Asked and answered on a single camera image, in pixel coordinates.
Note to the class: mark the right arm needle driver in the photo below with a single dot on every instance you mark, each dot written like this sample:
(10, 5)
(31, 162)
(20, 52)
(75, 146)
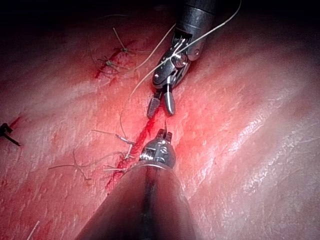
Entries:
(166, 72)

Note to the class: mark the left arm needle driver jaw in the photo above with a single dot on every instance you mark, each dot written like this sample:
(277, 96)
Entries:
(161, 135)
(169, 138)

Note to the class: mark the left arm needle driver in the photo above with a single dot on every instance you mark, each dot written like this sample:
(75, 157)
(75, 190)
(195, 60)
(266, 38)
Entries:
(156, 153)

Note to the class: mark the right arm needle driver jaw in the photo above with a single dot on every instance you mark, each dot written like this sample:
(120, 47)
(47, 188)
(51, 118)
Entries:
(170, 101)
(153, 106)

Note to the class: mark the dark left arm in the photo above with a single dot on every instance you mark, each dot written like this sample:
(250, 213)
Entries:
(125, 207)

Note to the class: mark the dark right arm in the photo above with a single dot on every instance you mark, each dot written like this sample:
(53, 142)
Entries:
(197, 15)

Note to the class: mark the blue stitching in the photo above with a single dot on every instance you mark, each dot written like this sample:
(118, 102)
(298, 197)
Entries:
(109, 63)
(123, 138)

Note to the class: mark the tissue pad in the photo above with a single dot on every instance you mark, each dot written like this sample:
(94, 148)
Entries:
(240, 120)

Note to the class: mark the black stitching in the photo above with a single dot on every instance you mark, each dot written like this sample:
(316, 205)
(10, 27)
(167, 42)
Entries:
(6, 130)

